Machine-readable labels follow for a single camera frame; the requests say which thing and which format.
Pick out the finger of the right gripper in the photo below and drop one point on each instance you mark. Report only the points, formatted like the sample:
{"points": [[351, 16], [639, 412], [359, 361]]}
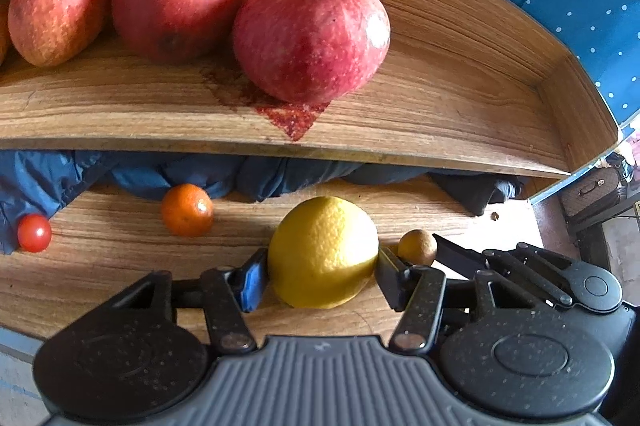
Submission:
{"points": [[459, 259], [563, 281]]}

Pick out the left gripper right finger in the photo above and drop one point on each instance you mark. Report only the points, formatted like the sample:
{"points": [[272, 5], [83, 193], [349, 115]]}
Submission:
{"points": [[475, 331]]}

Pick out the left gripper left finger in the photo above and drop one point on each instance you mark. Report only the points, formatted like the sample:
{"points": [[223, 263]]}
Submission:
{"points": [[147, 348]]}

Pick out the small brown nut fruit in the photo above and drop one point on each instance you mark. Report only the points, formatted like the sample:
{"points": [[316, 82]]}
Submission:
{"points": [[417, 247]]}

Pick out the yellow lemon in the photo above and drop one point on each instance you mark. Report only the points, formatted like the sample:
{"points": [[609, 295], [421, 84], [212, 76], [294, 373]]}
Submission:
{"points": [[322, 253]]}

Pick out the orange tangerine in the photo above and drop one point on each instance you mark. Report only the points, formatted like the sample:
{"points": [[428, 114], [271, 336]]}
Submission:
{"points": [[187, 210]]}

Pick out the cherry tomato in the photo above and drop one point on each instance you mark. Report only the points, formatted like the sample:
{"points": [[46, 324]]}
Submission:
{"points": [[34, 233]]}

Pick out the curved wooden shelf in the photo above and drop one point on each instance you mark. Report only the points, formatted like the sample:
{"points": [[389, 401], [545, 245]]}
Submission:
{"points": [[467, 84]]}

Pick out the dark blue jacket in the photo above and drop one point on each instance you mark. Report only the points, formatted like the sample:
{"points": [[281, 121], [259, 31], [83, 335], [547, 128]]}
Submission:
{"points": [[44, 182]]}

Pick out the small red apple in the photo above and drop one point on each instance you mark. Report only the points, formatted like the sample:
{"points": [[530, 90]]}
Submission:
{"points": [[311, 51]]}

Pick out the orange red apple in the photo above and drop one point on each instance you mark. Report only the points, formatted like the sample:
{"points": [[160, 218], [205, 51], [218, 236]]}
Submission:
{"points": [[50, 32]]}

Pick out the pale red apple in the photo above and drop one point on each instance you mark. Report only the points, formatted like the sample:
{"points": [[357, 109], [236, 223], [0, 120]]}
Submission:
{"points": [[5, 40]]}

